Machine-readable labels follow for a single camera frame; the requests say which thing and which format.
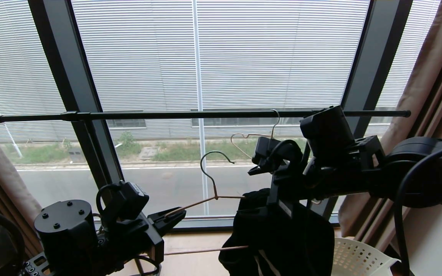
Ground black cable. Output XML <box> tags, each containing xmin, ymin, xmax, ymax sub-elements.
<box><xmin>394</xmin><ymin>140</ymin><xmax>442</xmax><ymax>276</ymax></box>
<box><xmin>0</xmin><ymin>206</ymin><xmax>26</xmax><ymax>276</ymax></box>

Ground pink clothes hanger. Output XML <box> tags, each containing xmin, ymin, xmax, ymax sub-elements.
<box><xmin>231</xmin><ymin>109</ymin><xmax>281</xmax><ymax>159</ymax></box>
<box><xmin>163</xmin><ymin>151</ymin><xmax>249</xmax><ymax>256</ymax></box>

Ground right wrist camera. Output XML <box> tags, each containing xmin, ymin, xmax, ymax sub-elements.
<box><xmin>248</xmin><ymin>136</ymin><xmax>305</xmax><ymax>177</ymax></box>

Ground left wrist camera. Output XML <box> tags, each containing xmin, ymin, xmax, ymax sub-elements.
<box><xmin>96</xmin><ymin>181</ymin><xmax>149</xmax><ymax>230</ymax></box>

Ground black shorts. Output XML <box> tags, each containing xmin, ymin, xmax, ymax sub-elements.
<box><xmin>218</xmin><ymin>188</ymin><xmax>335</xmax><ymax>276</ymax></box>

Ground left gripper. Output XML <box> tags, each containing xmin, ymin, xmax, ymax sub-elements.
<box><xmin>98</xmin><ymin>218</ymin><xmax>165</xmax><ymax>266</ymax></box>

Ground black clothes rack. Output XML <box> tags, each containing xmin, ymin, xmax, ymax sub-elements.
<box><xmin>0</xmin><ymin>109</ymin><xmax>411</xmax><ymax>276</ymax></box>

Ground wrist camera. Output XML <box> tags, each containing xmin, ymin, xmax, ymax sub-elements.
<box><xmin>248</xmin><ymin>136</ymin><xmax>305</xmax><ymax>177</ymax></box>
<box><xmin>96</xmin><ymin>181</ymin><xmax>149</xmax><ymax>230</ymax></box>

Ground window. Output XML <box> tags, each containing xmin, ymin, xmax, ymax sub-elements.
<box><xmin>0</xmin><ymin>0</ymin><xmax>442</xmax><ymax>230</ymax></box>

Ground white laundry basket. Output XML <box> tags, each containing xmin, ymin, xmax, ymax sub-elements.
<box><xmin>330</xmin><ymin>237</ymin><xmax>400</xmax><ymax>276</ymax></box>

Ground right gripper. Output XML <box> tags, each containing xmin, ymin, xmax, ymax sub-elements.
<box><xmin>266</xmin><ymin>168</ymin><xmax>322</xmax><ymax>220</ymax></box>

